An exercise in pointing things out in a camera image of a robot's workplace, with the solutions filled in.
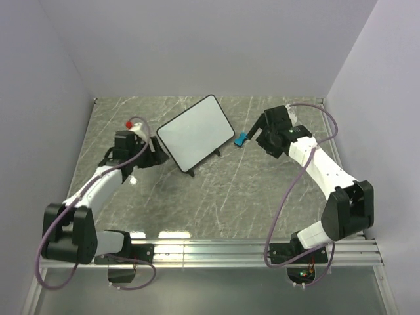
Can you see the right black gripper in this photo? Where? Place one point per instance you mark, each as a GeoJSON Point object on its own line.
{"type": "Point", "coordinates": [262, 124]}

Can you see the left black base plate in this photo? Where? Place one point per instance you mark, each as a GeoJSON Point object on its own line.
{"type": "Point", "coordinates": [142, 252]}

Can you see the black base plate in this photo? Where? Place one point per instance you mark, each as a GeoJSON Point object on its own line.
{"type": "Point", "coordinates": [142, 252]}
{"type": "Point", "coordinates": [279, 253]}

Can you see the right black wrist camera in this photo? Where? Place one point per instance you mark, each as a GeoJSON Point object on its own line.
{"type": "Point", "coordinates": [278, 118]}

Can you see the blue whiteboard eraser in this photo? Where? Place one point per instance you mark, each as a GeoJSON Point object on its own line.
{"type": "Point", "coordinates": [240, 141]}

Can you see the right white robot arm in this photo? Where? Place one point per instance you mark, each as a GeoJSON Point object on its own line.
{"type": "Point", "coordinates": [349, 207]}

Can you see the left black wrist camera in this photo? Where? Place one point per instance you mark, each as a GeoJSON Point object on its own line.
{"type": "Point", "coordinates": [124, 140]}

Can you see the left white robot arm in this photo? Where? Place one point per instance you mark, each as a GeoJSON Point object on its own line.
{"type": "Point", "coordinates": [69, 231]}

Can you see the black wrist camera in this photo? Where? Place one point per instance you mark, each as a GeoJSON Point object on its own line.
{"type": "Point", "coordinates": [124, 140]}
{"type": "Point", "coordinates": [278, 118]}

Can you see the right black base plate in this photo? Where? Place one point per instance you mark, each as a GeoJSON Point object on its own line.
{"type": "Point", "coordinates": [279, 253]}

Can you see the small white whiteboard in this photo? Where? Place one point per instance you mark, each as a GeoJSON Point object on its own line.
{"type": "Point", "coordinates": [196, 133]}

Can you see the aluminium rail frame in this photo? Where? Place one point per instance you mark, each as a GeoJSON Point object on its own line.
{"type": "Point", "coordinates": [206, 234]}

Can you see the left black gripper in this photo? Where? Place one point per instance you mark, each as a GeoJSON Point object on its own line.
{"type": "Point", "coordinates": [154, 158]}

